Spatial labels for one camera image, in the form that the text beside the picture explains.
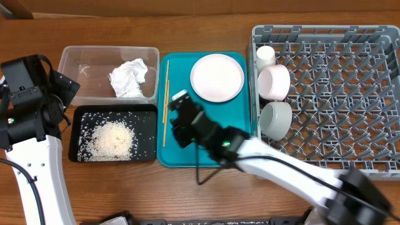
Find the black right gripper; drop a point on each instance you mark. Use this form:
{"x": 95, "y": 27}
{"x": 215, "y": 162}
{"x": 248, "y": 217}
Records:
{"x": 180, "y": 134}

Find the wooden chopstick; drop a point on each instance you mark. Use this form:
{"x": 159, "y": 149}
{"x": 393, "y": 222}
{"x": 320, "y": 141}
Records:
{"x": 165, "y": 93}
{"x": 166, "y": 123}

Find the white pink plate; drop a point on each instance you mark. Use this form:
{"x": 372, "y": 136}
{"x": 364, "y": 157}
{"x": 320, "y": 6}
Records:
{"x": 217, "y": 78}

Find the white grey bowl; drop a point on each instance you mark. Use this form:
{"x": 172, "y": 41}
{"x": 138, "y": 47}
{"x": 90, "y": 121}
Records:
{"x": 275, "y": 120}

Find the pink bowl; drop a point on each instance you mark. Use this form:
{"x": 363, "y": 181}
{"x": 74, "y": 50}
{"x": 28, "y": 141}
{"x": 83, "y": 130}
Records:
{"x": 274, "y": 82}

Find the white paper cup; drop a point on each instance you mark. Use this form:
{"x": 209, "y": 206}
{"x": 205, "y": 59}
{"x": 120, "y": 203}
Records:
{"x": 265, "y": 56}

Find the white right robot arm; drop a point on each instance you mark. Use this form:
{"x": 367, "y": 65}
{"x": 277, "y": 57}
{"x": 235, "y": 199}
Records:
{"x": 337, "y": 198}

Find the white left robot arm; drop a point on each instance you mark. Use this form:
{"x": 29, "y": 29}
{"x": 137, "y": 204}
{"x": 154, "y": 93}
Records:
{"x": 33, "y": 104}

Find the black food waste tray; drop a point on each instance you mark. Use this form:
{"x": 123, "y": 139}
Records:
{"x": 147, "y": 137}

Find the grey dishwasher rack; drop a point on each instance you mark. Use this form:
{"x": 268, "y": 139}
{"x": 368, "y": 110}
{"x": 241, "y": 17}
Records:
{"x": 344, "y": 95}

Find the teal plastic tray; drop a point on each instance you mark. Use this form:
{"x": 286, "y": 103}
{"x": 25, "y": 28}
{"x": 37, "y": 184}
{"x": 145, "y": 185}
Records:
{"x": 235, "y": 113}

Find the crumpled white napkin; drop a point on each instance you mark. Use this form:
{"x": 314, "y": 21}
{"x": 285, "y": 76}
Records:
{"x": 127, "y": 78}

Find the pile of rice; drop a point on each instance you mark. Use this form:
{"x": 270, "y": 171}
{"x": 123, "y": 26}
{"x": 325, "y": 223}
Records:
{"x": 109, "y": 140}

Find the clear plastic bin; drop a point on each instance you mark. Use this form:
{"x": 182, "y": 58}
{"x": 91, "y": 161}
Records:
{"x": 90, "y": 66}

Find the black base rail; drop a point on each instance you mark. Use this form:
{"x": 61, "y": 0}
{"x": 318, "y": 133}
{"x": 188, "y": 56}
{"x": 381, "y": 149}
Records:
{"x": 125, "y": 217}

